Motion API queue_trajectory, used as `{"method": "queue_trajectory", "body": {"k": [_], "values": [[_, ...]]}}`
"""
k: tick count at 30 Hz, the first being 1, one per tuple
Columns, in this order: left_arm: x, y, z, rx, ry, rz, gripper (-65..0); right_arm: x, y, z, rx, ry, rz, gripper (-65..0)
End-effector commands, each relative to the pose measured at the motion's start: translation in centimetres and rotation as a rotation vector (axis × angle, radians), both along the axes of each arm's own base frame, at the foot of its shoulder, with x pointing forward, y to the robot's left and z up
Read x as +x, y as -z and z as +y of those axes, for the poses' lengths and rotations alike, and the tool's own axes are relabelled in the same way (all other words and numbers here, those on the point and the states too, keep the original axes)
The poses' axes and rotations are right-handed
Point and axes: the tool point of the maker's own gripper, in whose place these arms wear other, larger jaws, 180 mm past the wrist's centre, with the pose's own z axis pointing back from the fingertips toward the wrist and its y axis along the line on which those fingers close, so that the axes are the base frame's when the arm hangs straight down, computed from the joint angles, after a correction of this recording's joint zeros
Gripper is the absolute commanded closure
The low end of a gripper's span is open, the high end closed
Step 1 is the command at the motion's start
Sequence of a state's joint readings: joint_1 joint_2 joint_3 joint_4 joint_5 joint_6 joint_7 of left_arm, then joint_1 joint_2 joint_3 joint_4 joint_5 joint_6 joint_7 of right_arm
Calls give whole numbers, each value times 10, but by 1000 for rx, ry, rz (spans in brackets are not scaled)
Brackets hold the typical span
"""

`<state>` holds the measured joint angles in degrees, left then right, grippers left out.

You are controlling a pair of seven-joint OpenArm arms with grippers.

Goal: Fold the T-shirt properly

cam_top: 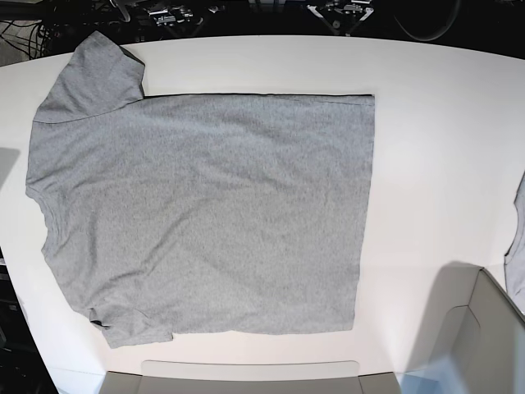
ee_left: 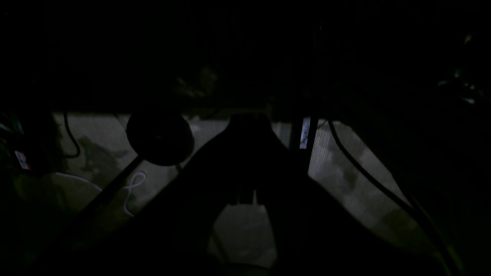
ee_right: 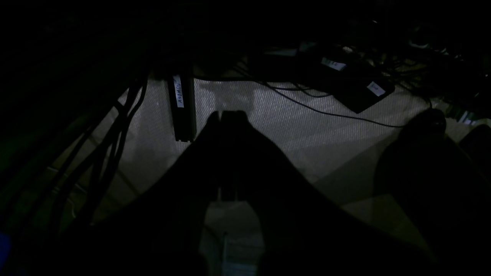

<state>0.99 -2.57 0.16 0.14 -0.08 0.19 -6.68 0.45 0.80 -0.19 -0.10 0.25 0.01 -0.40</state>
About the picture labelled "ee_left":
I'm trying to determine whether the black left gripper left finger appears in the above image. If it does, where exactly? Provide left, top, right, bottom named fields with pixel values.
left=32, top=127, right=253, bottom=276

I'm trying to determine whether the white cable on floor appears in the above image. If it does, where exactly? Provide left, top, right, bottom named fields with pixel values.
left=54, top=172, right=147, bottom=217

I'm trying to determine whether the black cable on floor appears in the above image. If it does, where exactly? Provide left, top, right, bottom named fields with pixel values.
left=328, top=121, right=461, bottom=276

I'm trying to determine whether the round black base disc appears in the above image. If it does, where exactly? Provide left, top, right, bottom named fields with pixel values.
left=126, top=109, right=195, bottom=166

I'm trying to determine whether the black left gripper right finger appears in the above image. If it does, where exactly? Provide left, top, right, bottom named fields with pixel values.
left=245, top=115, right=447, bottom=276

